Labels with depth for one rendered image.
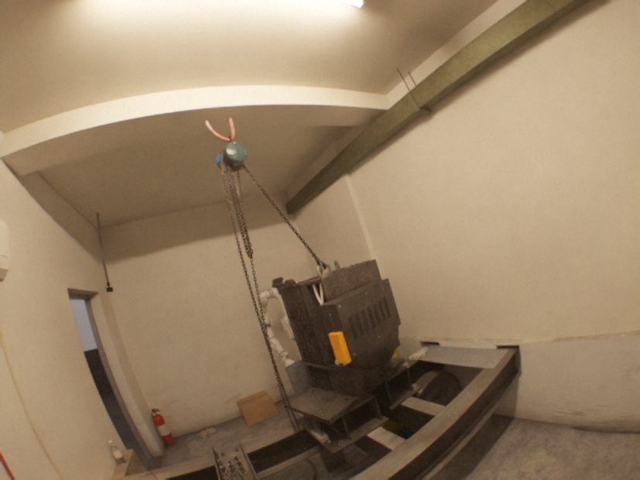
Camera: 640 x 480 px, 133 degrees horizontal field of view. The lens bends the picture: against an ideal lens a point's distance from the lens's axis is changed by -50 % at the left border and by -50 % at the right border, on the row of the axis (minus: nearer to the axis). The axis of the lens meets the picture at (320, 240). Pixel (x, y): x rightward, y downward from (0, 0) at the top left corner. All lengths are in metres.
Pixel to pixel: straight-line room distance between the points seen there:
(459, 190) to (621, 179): 1.15
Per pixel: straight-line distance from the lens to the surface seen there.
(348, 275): 1.57
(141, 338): 3.76
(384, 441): 1.62
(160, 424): 3.81
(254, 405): 3.59
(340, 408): 1.57
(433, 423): 1.65
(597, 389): 2.20
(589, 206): 1.80
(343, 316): 1.32
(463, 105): 2.06
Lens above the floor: 1.69
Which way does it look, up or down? 5 degrees up
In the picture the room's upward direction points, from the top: 17 degrees counter-clockwise
